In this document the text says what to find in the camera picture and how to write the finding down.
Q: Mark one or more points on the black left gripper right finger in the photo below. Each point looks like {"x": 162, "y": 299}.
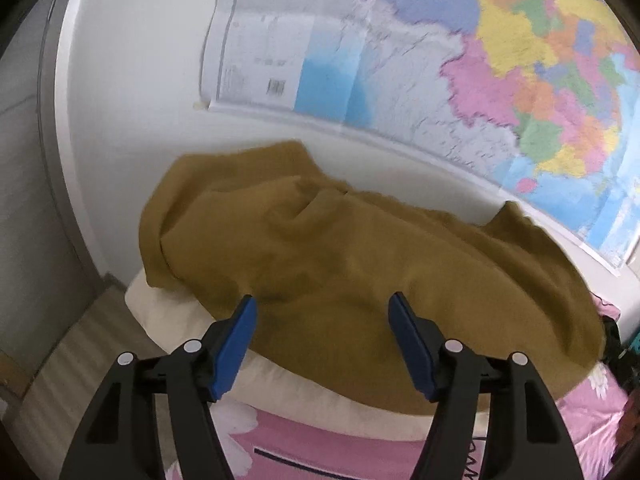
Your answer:
{"x": 525, "y": 435}

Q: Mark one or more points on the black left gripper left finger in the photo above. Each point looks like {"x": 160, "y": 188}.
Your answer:
{"x": 118, "y": 436}

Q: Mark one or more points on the mustard brown large garment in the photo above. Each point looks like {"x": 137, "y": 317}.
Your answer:
{"x": 322, "y": 260}

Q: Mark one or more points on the black garment on bed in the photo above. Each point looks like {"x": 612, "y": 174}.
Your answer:
{"x": 621, "y": 363}

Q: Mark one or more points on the cream white pillow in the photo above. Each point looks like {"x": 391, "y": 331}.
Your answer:
{"x": 172, "y": 318}

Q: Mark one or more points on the pink floral bed sheet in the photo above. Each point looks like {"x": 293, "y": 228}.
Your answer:
{"x": 259, "y": 445}

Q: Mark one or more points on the grey door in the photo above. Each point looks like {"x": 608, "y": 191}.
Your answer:
{"x": 47, "y": 280}

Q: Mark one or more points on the colourful wall map poster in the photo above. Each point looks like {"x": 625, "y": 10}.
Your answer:
{"x": 538, "y": 97}

